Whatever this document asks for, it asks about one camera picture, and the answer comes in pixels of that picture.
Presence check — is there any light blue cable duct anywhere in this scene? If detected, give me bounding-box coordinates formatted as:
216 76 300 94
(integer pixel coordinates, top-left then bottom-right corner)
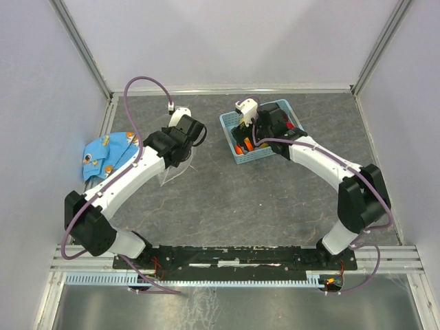
65 272 324 288

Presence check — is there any clear dotted zip top bag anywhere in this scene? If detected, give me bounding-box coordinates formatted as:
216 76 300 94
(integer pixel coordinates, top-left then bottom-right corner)
157 147 197 186

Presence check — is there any orange toy tangerine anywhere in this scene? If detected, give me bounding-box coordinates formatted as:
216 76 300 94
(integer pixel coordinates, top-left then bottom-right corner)
234 138 254 155

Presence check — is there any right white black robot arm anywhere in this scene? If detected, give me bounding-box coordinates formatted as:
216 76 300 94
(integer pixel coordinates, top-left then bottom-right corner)
231 97 394 269

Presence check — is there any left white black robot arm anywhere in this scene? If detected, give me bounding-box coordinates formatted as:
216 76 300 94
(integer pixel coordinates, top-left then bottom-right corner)
64 114 207 268

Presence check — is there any blue patterned cloth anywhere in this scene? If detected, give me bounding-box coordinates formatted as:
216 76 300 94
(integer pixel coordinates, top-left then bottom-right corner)
82 132 139 182

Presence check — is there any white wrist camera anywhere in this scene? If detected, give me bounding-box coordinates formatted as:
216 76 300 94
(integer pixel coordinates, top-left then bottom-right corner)
168 107 192 127
235 97 259 127

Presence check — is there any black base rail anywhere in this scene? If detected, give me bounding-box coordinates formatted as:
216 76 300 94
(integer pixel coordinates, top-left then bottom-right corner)
131 245 358 281

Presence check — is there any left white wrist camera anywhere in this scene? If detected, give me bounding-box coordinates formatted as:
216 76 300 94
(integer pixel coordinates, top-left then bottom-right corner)
168 107 192 127

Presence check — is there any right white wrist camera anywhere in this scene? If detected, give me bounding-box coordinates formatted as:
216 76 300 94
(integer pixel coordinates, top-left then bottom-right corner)
235 97 259 127

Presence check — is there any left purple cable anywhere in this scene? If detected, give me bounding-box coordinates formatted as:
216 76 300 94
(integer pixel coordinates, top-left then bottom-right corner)
60 76 175 261

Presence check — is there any light blue plastic basket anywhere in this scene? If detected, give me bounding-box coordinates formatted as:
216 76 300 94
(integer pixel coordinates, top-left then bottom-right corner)
219 99 304 164

